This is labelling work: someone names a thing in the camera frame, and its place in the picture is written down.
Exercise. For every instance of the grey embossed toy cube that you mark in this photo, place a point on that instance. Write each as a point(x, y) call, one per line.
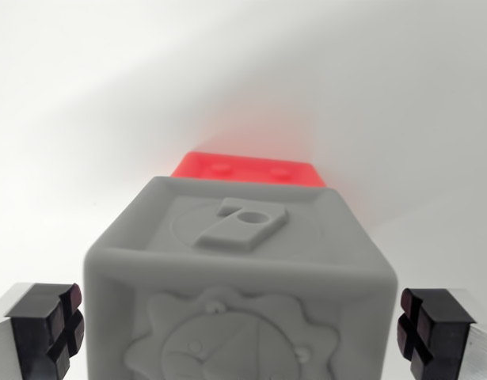
point(235, 301)

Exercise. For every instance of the red embossed toy cube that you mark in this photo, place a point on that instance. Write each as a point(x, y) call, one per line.
point(247, 168)

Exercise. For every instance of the black-tipped silver gripper left finger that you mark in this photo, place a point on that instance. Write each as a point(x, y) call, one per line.
point(29, 336)

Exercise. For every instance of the black-tipped silver gripper right finger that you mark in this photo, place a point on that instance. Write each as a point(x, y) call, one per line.
point(445, 340)

